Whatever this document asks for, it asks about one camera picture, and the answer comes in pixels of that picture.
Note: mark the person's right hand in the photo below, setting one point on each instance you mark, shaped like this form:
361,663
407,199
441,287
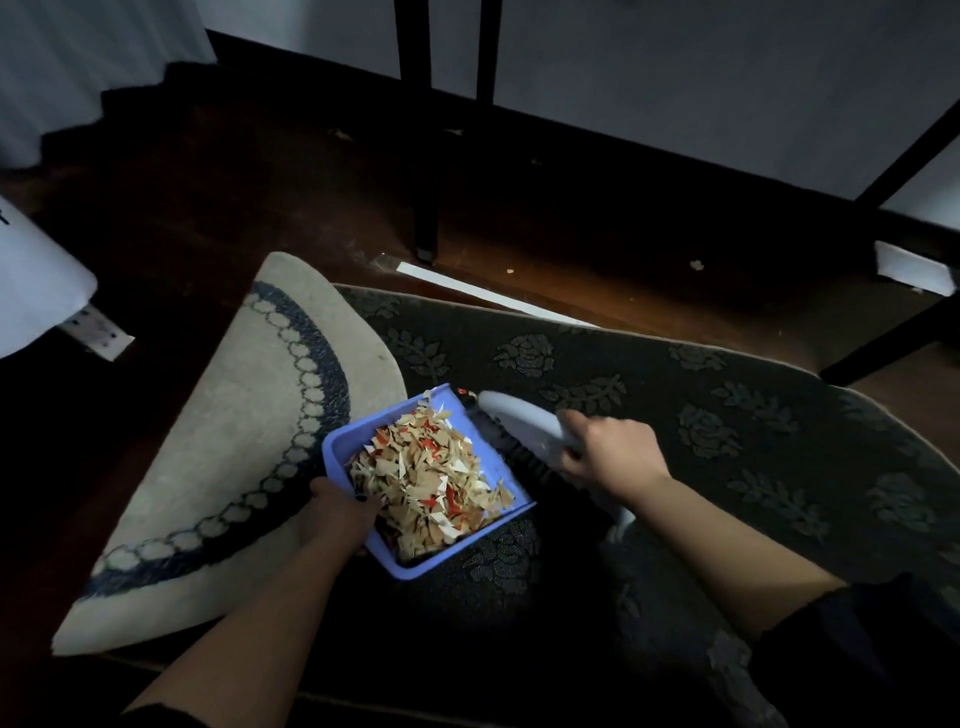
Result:
615,457

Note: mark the person's left hand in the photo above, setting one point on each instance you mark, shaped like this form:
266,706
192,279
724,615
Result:
337,517

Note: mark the person's left fingers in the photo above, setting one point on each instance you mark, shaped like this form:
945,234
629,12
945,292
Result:
367,506

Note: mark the person's right thumb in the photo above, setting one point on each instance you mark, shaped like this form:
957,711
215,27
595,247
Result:
574,431

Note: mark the white hand brush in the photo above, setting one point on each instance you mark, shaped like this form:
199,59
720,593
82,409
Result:
525,427

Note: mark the blue plastic dustpan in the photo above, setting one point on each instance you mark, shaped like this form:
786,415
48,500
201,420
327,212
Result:
352,442

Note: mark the person's right forearm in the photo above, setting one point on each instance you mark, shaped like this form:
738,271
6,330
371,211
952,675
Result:
735,562

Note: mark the person's left forearm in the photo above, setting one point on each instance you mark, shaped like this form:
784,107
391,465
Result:
247,645

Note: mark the pile of paper scraps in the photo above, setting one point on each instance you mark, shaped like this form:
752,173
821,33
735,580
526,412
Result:
427,484

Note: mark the dark floral rug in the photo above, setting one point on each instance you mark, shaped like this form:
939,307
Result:
675,487

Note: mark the beige round mat blue pattern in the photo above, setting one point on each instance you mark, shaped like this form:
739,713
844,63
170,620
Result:
225,465

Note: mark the white strip on floor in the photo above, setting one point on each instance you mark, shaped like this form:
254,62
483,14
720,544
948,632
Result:
480,292

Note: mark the black table leg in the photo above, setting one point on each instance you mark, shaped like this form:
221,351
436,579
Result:
487,52
420,127

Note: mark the person's black sleeve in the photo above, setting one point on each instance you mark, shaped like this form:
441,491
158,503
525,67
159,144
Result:
862,652

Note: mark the white paper sheet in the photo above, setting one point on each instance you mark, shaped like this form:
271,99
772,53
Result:
915,268

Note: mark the white cloth covered object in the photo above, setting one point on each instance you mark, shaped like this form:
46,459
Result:
34,285

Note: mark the white curtain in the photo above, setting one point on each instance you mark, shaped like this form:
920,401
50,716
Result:
82,67

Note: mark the white perforated bracket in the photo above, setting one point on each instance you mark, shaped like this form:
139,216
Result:
96,332

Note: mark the black metal chair frame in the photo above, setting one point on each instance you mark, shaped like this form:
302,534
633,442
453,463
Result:
900,262

